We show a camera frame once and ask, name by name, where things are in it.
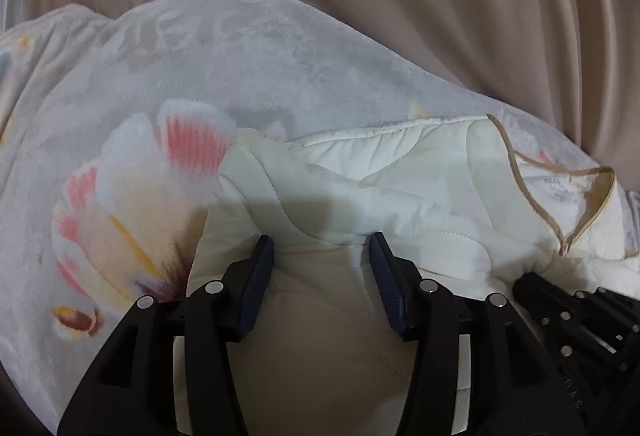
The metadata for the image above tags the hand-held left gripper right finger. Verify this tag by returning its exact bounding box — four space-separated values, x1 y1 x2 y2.
367 232 587 436

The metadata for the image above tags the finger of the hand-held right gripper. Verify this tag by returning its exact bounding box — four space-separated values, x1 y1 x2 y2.
574 287 640 347
513 271 630 374

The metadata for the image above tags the floral fleece blanket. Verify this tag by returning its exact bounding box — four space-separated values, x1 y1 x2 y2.
0 0 640 419

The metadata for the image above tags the cream quilted jacket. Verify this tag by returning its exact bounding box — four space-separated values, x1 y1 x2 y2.
172 113 640 436

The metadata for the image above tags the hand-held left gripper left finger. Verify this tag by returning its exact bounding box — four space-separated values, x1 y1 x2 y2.
57 235 275 436

